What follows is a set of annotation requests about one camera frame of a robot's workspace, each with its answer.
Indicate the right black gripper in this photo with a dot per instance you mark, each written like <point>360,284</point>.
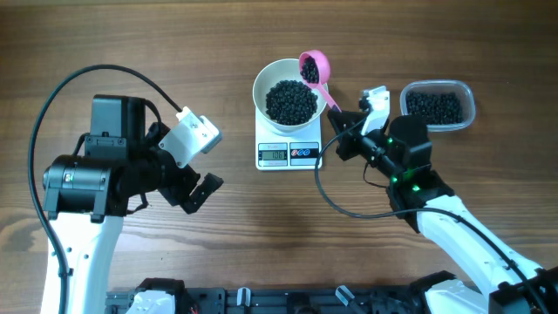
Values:
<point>346,146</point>

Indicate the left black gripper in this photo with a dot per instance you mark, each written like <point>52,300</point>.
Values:
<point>178,193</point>

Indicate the pink plastic measuring scoop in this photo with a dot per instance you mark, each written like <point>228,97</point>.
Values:
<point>323,66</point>

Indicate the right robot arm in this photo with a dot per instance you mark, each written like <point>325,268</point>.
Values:
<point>504,280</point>

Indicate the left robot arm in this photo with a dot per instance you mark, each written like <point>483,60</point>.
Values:
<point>86,195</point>

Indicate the white bowl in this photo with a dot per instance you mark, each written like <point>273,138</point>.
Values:
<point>270,75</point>

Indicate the black beans in bowl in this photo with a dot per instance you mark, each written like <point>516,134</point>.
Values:
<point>290,103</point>

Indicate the black beans in scoop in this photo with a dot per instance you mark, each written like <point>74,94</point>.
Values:
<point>310,72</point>

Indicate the white digital kitchen scale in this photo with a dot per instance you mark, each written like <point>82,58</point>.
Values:
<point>280,151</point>

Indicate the black peppercorns pile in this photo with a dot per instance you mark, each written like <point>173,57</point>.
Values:
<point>435,109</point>

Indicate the clear plastic container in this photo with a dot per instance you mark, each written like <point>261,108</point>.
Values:
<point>461,89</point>

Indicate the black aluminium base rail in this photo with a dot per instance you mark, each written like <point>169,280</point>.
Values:
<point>156,295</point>

